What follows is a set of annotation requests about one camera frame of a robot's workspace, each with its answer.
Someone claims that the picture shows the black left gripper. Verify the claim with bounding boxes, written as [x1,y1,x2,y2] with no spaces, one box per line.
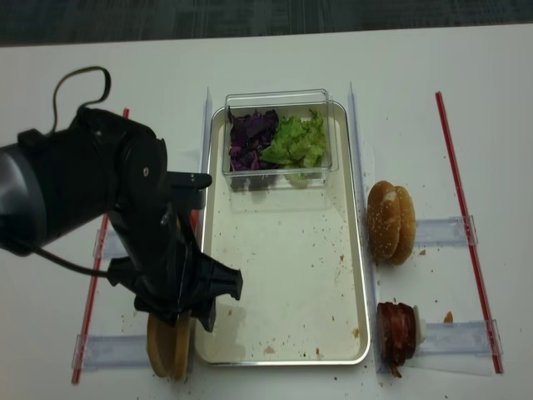
[107,172,243,333]

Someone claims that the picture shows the bun slice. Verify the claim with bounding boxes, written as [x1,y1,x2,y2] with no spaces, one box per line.
[172,311,192,381]
[147,314,177,378]

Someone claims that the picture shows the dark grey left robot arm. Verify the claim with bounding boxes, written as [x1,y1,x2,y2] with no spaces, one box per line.
[1,107,242,331]

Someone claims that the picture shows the red tomato slices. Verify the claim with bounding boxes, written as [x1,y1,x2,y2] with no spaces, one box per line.
[190,209,199,233]

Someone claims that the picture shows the green lettuce leaves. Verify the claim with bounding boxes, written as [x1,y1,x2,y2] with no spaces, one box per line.
[261,108,326,168]

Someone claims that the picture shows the cream metal tray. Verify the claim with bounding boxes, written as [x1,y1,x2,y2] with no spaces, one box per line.
[195,104,371,366]

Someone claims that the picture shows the clear left rear pusher track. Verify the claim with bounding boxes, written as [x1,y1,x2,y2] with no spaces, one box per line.
[93,228,127,259]

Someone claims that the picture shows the clear pusher track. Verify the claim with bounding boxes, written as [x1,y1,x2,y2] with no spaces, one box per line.
[415,216,478,247]
[72,335,150,370]
[416,320,499,357]
[93,228,127,259]

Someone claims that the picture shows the clear left front pusher track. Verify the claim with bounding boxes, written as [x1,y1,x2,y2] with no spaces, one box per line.
[72,335,150,370]

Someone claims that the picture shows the purple cabbage leaves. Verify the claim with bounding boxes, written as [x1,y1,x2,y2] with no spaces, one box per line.
[227,109,279,172]

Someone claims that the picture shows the clear plastic salad box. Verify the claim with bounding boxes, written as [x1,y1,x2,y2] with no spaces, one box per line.
[222,88,339,192]

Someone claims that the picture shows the white right front pusher block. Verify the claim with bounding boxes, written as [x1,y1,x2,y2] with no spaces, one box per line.
[413,305,426,348]

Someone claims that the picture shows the sesame top bun rear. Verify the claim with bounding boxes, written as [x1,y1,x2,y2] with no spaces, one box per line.
[390,186,416,265]

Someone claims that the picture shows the clear right rear pusher track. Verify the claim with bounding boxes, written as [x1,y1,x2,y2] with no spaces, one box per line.
[415,216,478,247]

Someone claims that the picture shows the clear right front pusher track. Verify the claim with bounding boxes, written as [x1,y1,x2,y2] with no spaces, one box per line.
[416,320,499,357]

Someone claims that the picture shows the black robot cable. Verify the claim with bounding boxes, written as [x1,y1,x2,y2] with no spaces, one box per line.
[0,65,112,278]

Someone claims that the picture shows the left red plastic rail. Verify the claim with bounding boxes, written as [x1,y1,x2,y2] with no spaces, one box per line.
[70,107,131,384]

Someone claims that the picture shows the red plastic rail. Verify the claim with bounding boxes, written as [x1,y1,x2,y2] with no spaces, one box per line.
[435,91,505,375]
[70,107,131,384]

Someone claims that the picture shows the right red plastic rail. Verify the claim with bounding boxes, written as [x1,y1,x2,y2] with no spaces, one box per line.
[435,91,505,375]

